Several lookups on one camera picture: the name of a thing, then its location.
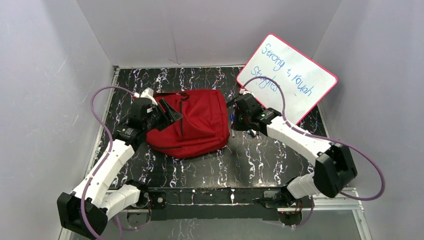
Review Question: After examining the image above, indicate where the red backpack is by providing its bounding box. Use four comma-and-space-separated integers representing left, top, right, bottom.
146, 89, 231, 159

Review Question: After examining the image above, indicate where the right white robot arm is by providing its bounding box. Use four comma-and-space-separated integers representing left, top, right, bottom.
226, 93, 358, 207

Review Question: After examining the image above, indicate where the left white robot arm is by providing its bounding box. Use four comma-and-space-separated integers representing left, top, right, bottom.
57, 97, 182, 240

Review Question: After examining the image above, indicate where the grey light-blue stapler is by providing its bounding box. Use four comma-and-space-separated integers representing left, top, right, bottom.
247, 129, 257, 138

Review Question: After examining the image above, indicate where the pink-framed whiteboard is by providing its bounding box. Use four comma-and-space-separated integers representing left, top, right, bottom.
236, 33, 338, 124

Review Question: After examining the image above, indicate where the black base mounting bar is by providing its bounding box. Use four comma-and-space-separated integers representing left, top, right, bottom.
148, 187, 286, 221

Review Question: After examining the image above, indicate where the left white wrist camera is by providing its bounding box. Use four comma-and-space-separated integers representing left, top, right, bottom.
133, 87, 158, 106

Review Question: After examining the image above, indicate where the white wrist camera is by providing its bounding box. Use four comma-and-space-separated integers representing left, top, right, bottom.
238, 88, 254, 97
133, 87, 158, 106

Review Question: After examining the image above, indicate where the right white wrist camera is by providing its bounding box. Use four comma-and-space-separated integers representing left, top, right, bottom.
238, 88, 254, 97

